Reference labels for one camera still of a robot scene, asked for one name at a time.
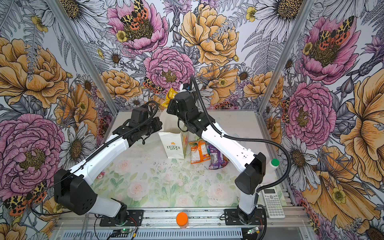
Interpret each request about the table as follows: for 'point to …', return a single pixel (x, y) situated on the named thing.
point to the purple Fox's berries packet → (217, 160)
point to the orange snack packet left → (200, 151)
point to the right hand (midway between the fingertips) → (170, 105)
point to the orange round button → (182, 218)
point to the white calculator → (273, 203)
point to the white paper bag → (174, 140)
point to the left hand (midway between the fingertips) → (162, 127)
